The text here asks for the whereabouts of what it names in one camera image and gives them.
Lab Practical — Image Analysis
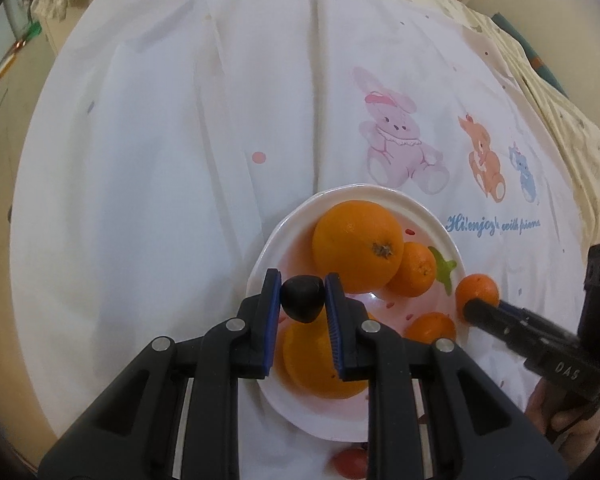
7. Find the red cherry tomato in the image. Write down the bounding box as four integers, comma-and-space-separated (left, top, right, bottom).
332, 447, 370, 479

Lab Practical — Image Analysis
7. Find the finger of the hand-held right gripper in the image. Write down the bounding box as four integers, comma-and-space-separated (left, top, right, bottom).
461, 298, 548, 362
496, 300, 582, 347

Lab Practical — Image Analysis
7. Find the small orange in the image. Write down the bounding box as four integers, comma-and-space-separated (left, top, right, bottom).
405, 311, 457, 345
385, 241, 438, 298
454, 273, 501, 321

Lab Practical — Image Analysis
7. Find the dark purple cherry tomato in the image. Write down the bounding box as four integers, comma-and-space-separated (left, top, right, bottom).
280, 275, 327, 323

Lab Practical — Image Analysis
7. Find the white cartoon animal blanket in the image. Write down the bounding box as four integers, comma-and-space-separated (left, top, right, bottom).
10, 0, 596, 466

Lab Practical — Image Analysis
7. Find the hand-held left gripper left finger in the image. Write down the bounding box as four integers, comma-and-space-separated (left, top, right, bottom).
37, 267, 283, 480

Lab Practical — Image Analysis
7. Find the blue pillow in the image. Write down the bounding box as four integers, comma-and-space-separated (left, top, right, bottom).
490, 12, 569, 96

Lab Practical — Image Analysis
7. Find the white plate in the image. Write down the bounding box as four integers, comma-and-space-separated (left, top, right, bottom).
247, 183, 468, 443

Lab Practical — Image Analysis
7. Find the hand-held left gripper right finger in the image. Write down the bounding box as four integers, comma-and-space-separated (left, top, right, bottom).
324, 272, 568, 480

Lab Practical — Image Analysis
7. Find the person's right hand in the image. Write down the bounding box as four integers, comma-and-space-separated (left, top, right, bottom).
524, 377, 600, 456

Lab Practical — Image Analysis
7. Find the pale yellow printed quilt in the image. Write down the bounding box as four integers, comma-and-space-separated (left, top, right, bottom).
375, 0, 600, 241

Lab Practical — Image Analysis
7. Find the large orange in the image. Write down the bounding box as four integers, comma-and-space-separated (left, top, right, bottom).
281, 312, 376, 401
311, 200, 406, 295

